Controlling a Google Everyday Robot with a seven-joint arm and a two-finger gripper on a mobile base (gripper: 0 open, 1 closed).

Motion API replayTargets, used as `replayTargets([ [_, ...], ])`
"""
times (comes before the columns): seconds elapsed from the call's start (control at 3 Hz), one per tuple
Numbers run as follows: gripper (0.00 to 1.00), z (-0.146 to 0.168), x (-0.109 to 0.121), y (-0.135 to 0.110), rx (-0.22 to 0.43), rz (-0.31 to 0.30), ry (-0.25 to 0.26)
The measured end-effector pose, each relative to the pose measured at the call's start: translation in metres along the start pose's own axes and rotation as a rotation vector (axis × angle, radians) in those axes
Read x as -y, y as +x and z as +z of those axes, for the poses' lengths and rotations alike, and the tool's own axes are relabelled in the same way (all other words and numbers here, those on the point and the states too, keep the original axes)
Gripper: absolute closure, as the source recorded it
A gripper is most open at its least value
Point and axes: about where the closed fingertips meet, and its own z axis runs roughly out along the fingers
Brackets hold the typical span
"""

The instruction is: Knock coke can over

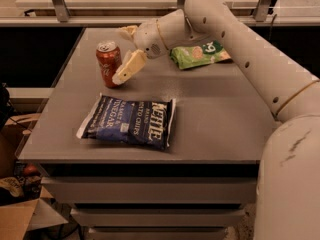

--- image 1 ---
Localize cardboard box left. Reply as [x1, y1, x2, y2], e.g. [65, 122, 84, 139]
[0, 113, 68, 240]

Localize metal railing frame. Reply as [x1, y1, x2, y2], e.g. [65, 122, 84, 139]
[0, 0, 320, 28]

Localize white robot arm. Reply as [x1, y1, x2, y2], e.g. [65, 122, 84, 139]
[117, 0, 320, 240]

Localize green snack bag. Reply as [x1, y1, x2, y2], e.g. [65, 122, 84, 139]
[170, 40, 231, 70]

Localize blue Kettle chips bag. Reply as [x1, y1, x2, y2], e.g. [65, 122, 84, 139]
[76, 95, 176, 150]

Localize red coke can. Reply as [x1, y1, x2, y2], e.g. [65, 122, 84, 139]
[96, 40, 122, 88]

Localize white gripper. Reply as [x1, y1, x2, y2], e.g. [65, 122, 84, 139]
[112, 19, 167, 85]

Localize grey drawer cabinet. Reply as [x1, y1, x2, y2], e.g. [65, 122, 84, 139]
[21, 28, 274, 240]

